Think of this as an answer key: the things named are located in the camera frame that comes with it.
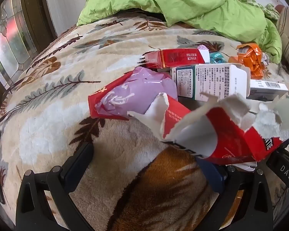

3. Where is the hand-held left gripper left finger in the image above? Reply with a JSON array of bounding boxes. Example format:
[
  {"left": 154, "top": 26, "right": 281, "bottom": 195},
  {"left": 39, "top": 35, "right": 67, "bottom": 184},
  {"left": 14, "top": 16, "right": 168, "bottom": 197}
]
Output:
[{"left": 16, "top": 142, "right": 94, "bottom": 231}]

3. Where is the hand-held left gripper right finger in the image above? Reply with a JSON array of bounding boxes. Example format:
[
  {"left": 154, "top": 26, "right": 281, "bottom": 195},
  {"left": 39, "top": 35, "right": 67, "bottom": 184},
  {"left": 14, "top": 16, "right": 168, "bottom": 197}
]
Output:
[{"left": 200, "top": 160, "right": 274, "bottom": 231}]

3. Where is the torn red carton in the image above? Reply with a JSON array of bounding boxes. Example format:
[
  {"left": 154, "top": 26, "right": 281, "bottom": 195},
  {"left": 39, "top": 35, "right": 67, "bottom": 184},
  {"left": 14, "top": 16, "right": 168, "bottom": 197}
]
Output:
[{"left": 127, "top": 93, "right": 283, "bottom": 166}]

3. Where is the long white box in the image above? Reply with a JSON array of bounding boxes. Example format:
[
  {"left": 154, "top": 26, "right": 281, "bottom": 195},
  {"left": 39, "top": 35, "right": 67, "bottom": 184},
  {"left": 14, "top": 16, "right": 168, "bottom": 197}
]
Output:
[{"left": 246, "top": 78, "right": 289, "bottom": 101}]

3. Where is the white medicine box green print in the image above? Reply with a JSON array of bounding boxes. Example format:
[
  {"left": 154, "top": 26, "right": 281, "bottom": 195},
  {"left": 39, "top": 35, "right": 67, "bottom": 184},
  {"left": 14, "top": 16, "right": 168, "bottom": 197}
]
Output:
[{"left": 171, "top": 63, "right": 251, "bottom": 102}]

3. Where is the red cigarette pack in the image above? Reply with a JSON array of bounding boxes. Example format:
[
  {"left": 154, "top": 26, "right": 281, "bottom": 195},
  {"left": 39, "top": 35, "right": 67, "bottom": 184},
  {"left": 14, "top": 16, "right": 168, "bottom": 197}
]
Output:
[{"left": 144, "top": 48, "right": 210, "bottom": 69}]

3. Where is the leaf-printed blanket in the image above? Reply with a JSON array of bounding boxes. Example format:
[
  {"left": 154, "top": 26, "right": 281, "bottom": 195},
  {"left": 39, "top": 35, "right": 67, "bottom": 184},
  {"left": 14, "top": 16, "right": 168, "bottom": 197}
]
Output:
[{"left": 0, "top": 12, "right": 289, "bottom": 231}]

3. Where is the red flat wrapper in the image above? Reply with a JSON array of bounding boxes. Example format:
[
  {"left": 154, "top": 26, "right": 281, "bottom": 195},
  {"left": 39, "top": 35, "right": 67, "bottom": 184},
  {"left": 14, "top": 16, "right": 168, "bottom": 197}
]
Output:
[{"left": 88, "top": 73, "right": 135, "bottom": 119}]

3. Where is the purple plastic bag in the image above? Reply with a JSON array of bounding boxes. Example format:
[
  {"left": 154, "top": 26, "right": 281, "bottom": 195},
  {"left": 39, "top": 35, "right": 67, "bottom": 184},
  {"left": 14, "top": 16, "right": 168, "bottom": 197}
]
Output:
[{"left": 94, "top": 67, "right": 179, "bottom": 121}]

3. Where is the orange foil wrapper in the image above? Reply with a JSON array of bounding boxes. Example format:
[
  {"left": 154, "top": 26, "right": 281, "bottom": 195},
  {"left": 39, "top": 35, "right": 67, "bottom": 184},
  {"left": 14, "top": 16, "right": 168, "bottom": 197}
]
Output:
[{"left": 228, "top": 43, "right": 267, "bottom": 79}]

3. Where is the teal packet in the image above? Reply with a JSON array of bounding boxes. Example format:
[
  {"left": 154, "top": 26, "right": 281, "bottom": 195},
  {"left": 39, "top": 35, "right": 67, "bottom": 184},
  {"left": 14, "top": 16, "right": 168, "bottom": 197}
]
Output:
[{"left": 209, "top": 52, "right": 229, "bottom": 64}]

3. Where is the stained glass door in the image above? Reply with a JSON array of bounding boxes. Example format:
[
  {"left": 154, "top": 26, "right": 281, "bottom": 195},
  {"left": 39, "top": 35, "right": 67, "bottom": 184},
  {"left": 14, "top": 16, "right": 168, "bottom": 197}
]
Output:
[{"left": 0, "top": 0, "right": 59, "bottom": 94}]

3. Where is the green quilt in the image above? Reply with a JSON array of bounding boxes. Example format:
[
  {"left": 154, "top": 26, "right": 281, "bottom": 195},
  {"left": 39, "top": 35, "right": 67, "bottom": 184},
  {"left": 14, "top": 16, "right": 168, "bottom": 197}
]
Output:
[{"left": 76, "top": 0, "right": 283, "bottom": 64}]

